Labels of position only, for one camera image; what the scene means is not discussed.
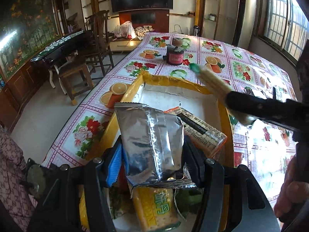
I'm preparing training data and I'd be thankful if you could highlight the large orange cracker pack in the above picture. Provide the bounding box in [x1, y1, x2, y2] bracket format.
[165, 107, 227, 158]

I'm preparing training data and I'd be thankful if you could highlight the green snack packet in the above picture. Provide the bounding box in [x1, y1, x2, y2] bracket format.
[174, 188, 203, 220]

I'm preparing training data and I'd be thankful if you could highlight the silver foil snack bag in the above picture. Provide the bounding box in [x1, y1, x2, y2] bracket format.
[114, 103, 196, 189]

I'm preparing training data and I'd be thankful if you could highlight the yellow green cracker pack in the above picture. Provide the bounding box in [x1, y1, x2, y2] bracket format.
[189, 63, 255, 126]

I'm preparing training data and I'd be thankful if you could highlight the person's right hand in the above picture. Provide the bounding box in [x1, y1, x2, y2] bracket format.
[274, 156, 308, 218]

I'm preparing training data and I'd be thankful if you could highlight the floral fruit tablecloth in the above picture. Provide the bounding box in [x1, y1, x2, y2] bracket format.
[43, 34, 296, 205]

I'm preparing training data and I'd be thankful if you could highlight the white tower air conditioner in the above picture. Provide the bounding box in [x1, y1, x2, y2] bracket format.
[232, 0, 257, 49]

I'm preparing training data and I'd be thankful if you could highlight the wooden stool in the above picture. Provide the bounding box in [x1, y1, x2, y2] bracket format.
[48, 56, 94, 106]

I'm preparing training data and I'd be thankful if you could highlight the dark wooden chair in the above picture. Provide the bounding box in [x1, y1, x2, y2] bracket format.
[83, 10, 115, 76]

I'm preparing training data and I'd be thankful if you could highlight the black piano table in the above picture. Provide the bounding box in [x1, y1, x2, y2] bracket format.
[30, 30, 93, 64]

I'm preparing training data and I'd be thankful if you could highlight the white plastic bag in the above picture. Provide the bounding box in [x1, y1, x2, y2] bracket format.
[114, 21, 136, 39]

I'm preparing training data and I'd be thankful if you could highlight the flower landscape painting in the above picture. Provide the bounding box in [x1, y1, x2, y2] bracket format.
[1, 0, 58, 80]

